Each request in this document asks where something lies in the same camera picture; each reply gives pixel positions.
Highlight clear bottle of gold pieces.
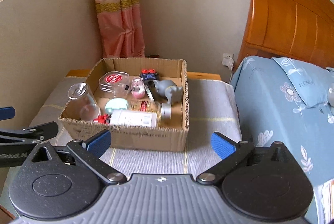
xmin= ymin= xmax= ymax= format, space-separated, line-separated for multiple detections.
xmin=129 ymin=100 xmax=161 ymax=112

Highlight pink beige curtain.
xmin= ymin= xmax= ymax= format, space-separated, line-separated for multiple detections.
xmin=91 ymin=0 xmax=145 ymax=58

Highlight wooden headboard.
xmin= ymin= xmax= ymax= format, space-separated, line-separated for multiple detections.
xmin=236 ymin=0 xmax=334 ymax=69

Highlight small red black toy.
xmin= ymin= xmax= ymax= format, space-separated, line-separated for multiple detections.
xmin=92 ymin=114 xmax=111 ymax=125

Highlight wooden bedside table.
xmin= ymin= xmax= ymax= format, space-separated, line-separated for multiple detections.
xmin=66 ymin=69 xmax=222 ymax=82

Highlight black toy car red wheels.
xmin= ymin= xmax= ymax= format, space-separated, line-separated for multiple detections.
xmin=139 ymin=69 xmax=160 ymax=85

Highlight blue floral bed sheet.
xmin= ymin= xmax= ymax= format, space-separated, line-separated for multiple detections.
xmin=230 ymin=56 xmax=334 ymax=224

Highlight white wall socket with charger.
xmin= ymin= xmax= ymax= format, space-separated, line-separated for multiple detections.
xmin=222 ymin=53 xmax=234 ymax=84

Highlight mint green round case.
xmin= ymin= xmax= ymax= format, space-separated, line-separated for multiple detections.
xmin=105 ymin=98 xmax=129 ymax=115

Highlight small grey object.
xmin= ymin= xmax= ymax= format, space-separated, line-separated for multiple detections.
xmin=326 ymin=88 xmax=334 ymax=107

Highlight grey toy animal figure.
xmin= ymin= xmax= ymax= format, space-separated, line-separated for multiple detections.
xmin=153 ymin=80 xmax=183 ymax=106

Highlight white plastic bottle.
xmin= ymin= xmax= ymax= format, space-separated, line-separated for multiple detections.
xmin=109 ymin=109 xmax=158 ymax=128

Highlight cardboard box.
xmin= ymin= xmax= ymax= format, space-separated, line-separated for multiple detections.
xmin=58 ymin=58 xmax=189 ymax=153

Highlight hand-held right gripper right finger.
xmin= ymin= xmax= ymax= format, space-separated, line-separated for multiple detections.
xmin=196 ymin=132 xmax=303 ymax=185

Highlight small pink snow globe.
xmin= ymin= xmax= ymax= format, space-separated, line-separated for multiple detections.
xmin=131 ymin=77 xmax=145 ymax=99

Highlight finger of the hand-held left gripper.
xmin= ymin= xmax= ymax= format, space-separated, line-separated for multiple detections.
xmin=0 ymin=107 xmax=15 ymax=121
xmin=0 ymin=122 xmax=59 ymax=146

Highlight blue floral pillow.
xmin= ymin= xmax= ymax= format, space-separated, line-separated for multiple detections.
xmin=271 ymin=57 xmax=334 ymax=108

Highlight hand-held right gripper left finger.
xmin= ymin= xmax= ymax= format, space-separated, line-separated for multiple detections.
xmin=19 ymin=129 xmax=126 ymax=186

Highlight clear box with red lid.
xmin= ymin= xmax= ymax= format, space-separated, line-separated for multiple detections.
xmin=99 ymin=71 xmax=130 ymax=98

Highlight light striped cloth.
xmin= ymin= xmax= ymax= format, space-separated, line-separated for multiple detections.
xmin=314 ymin=179 xmax=334 ymax=224

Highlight clear glass cup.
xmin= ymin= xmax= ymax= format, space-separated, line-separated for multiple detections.
xmin=68 ymin=82 xmax=102 ymax=121

